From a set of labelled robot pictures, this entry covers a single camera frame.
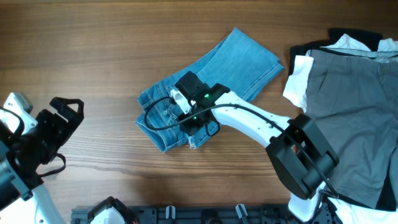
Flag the right black camera cable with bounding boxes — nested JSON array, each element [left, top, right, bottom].
[[144, 96, 340, 200]]

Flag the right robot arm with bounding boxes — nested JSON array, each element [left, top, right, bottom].
[[170, 72, 339, 223]]

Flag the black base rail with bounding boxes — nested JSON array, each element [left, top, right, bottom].
[[70, 204, 291, 224]]

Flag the grey cloth garment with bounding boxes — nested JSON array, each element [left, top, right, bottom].
[[306, 50, 397, 208]]

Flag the white cloth garment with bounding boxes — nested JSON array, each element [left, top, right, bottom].
[[283, 34, 397, 111]]

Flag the black cloth garment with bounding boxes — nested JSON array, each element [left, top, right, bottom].
[[283, 28, 397, 211]]

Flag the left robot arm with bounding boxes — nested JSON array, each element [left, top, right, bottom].
[[1, 93, 84, 223]]

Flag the light blue denim jeans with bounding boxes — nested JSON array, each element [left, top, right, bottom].
[[134, 27, 285, 153]]

